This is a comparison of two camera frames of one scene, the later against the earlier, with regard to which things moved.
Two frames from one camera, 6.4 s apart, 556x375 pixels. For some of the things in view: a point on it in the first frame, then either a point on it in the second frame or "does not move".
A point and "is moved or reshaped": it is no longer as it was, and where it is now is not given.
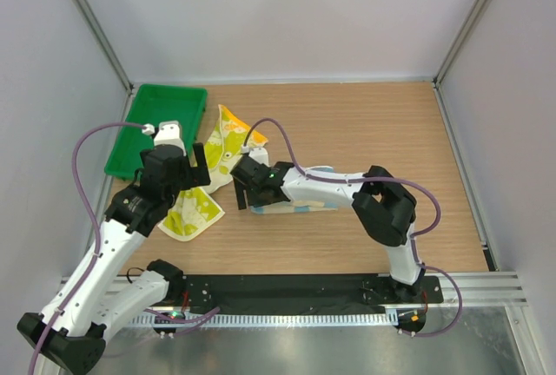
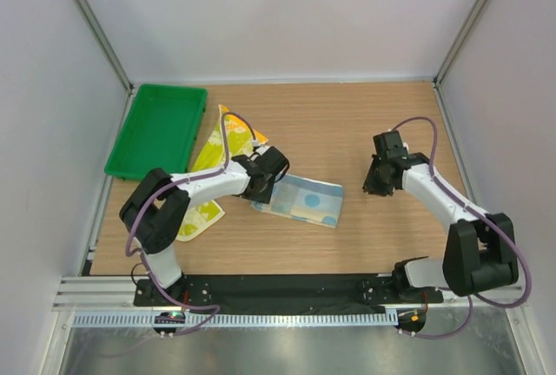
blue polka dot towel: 293,206 is moved or reshaped
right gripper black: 252,198 to 372,186
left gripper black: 195,175 to 262,197
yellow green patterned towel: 195,210 does not move
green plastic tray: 153,104 does not move
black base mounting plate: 306,294 does not move
